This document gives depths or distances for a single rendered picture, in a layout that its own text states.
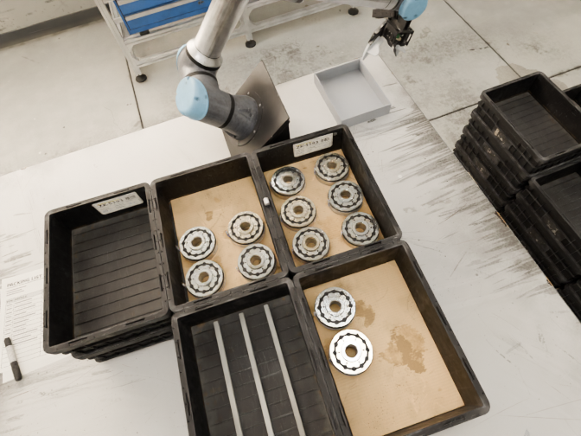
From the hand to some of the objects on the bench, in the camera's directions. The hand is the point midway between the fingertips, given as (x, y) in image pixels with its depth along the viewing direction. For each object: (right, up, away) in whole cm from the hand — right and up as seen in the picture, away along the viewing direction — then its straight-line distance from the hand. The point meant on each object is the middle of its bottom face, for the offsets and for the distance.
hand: (378, 57), depth 131 cm
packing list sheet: (-111, -88, -19) cm, 143 cm away
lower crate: (-79, -79, -17) cm, 113 cm away
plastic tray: (-8, -10, +13) cm, 18 cm away
